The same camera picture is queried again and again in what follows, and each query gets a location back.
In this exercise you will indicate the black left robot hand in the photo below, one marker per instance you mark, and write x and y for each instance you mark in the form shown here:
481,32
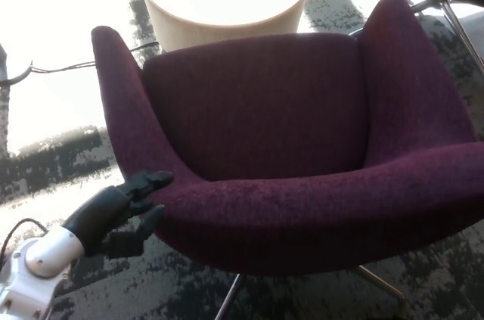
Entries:
106,218

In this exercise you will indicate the purple fabric swivel armchair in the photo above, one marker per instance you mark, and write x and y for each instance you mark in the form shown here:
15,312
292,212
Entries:
264,119

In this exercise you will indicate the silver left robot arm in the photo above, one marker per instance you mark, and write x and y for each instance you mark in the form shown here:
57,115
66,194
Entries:
34,271

